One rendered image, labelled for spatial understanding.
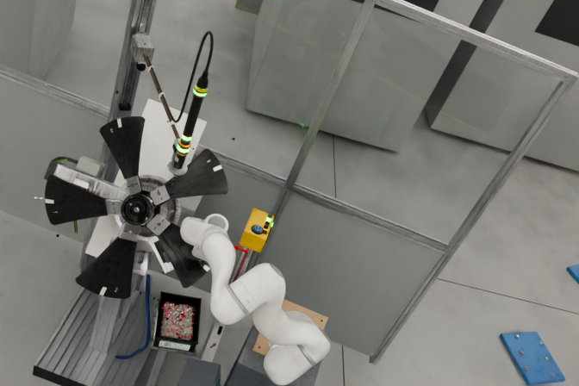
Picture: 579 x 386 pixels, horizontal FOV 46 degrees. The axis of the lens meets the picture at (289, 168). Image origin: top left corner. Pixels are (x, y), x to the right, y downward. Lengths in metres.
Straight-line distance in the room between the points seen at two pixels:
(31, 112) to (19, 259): 0.85
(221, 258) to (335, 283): 1.75
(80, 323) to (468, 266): 2.72
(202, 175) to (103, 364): 1.30
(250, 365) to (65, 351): 1.22
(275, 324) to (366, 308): 1.74
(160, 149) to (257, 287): 1.09
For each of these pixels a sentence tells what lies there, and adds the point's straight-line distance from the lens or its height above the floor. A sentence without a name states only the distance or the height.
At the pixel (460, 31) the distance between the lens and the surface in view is 2.82.
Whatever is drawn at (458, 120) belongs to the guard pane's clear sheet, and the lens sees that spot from 3.03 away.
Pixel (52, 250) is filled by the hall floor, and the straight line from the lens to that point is 4.07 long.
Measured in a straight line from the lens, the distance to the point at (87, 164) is 2.87.
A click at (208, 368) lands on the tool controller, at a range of 2.23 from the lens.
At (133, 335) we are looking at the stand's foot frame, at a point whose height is 0.08.
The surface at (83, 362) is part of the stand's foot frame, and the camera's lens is 3.56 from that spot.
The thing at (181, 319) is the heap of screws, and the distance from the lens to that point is 2.82.
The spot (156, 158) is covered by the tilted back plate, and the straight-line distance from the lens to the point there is 2.90.
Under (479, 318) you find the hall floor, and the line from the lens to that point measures 4.79.
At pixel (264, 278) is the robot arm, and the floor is 1.63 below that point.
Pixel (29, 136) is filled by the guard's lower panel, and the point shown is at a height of 0.66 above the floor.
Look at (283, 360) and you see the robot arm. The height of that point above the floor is 1.28.
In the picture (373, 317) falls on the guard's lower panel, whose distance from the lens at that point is 3.84.
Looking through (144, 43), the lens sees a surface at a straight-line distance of 2.88.
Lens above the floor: 3.08
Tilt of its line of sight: 38 degrees down
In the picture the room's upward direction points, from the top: 23 degrees clockwise
